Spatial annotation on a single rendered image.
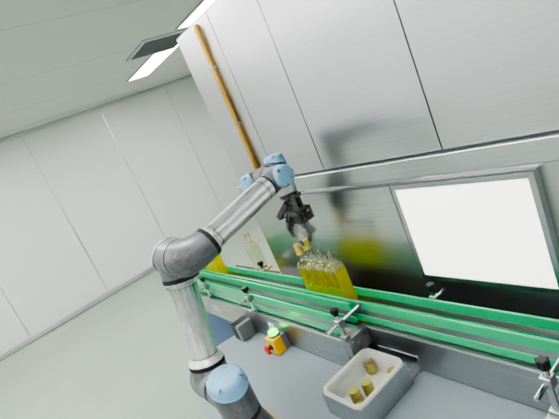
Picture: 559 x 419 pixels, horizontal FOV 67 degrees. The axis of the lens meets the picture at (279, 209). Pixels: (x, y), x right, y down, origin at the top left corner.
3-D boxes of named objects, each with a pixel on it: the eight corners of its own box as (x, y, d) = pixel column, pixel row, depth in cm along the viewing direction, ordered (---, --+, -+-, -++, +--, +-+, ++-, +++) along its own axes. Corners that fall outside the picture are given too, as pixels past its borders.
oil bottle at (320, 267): (352, 304, 164) (332, 257, 159) (343, 313, 161) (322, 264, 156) (342, 303, 168) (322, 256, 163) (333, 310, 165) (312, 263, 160)
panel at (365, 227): (571, 288, 107) (538, 166, 100) (566, 295, 106) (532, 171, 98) (333, 263, 182) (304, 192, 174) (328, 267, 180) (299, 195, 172)
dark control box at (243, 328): (257, 332, 201) (250, 317, 199) (244, 342, 197) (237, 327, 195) (249, 329, 207) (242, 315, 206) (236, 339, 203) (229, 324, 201)
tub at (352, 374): (414, 382, 131) (405, 359, 129) (369, 434, 119) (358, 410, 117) (373, 367, 145) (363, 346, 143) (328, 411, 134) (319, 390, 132)
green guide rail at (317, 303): (358, 322, 150) (350, 303, 148) (356, 323, 150) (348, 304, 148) (178, 275, 295) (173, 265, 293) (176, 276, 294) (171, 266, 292)
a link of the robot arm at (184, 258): (169, 258, 111) (284, 153, 134) (155, 256, 120) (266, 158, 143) (195, 289, 115) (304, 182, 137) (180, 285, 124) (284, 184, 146)
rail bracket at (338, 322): (369, 322, 147) (357, 292, 144) (338, 352, 138) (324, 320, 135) (363, 320, 149) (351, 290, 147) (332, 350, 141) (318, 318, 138)
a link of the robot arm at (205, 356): (211, 416, 128) (158, 245, 121) (192, 399, 140) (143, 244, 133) (244, 395, 134) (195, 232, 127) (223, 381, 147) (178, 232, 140)
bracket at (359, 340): (373, 342, 148) (366, 325, 146) (356, 359, 143) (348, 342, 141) (366, 339, 150) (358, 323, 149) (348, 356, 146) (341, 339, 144)
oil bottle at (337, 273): (362, 307, 159) (342, 258, 154) (353, 316, 156) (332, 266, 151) (352, 305, 163) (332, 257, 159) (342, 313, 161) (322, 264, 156)
